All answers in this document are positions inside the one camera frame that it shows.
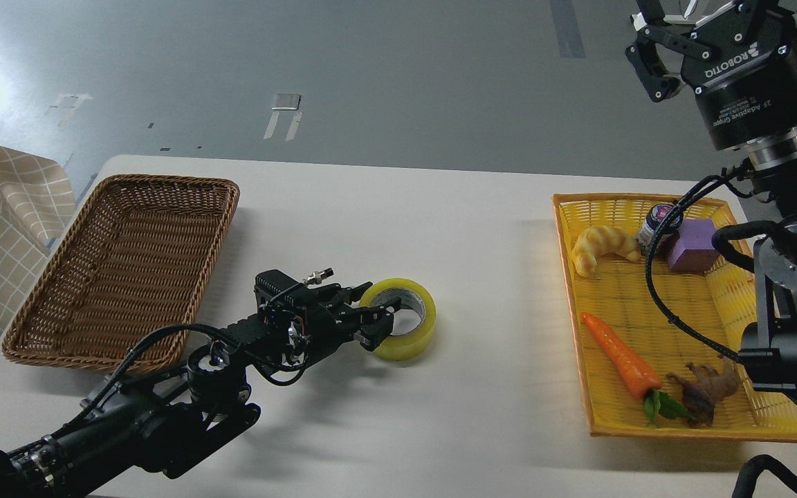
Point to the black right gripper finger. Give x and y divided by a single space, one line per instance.
676 32
756 13

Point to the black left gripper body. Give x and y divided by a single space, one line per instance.
314 330

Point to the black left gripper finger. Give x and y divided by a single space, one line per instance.
346 297
374 326

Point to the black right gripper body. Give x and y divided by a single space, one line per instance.
745 74

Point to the yellow tape roll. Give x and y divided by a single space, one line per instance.
414 321

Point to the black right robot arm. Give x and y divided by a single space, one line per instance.
766 249

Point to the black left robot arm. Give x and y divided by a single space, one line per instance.
171 421

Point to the brown wicker basket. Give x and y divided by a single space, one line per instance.
138 256

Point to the small jar blue lid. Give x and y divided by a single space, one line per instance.
646 236

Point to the purple block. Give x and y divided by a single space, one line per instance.
692 251

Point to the toy croissant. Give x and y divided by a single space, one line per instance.
600 240

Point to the yellow plastic basket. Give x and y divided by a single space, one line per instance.
718 303

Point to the toy carrot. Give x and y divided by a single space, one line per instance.
637 375

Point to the brown toy animal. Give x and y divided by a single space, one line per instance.
709 388

